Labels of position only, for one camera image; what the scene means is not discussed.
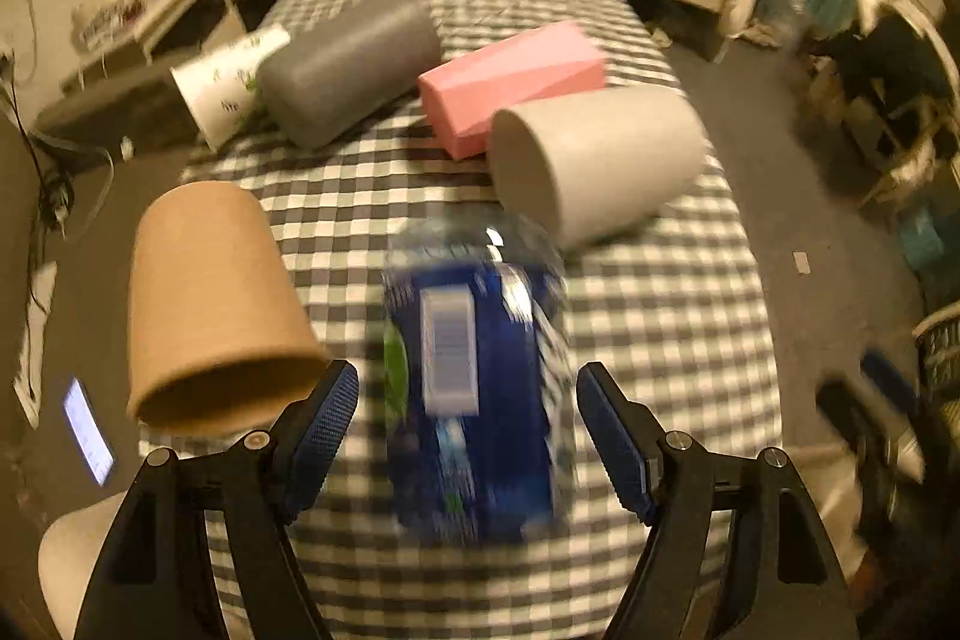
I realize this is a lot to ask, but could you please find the blue plastic bottle cup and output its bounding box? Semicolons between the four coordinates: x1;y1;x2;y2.
382;205;576;546

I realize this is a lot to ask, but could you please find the brown paper cup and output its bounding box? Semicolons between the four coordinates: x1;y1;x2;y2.
127;181;331;437

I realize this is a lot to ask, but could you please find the beige plastic cup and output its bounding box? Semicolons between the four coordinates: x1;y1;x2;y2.
487;83;708;250

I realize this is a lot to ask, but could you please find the pink faceted cup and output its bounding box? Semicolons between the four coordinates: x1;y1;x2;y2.
418;21;605;161

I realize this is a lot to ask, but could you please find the white printed paper cup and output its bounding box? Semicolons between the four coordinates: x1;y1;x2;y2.
171;25;291;151

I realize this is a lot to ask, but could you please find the grey plastic cup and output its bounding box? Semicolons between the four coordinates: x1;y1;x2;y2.
257;0;443;151

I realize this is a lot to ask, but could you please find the glowing smartphone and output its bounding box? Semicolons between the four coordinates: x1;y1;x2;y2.
64;377;116;487

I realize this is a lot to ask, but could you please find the white paper strip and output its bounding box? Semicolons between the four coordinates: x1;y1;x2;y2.
13;262;59;429

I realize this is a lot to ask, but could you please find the chair with clothes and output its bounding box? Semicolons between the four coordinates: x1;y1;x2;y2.
796;0;958;211

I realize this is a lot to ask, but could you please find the clear water jug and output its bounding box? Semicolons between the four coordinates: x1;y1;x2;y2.
765;0;809;47

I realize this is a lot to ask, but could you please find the dark grey sofa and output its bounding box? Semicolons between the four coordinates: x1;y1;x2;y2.
2;85;185;632

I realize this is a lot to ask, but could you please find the white bedside table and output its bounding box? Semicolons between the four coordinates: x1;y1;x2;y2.
59;0;247;94

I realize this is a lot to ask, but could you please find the white charging cable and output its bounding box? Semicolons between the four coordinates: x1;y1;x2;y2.
0;0;119;244

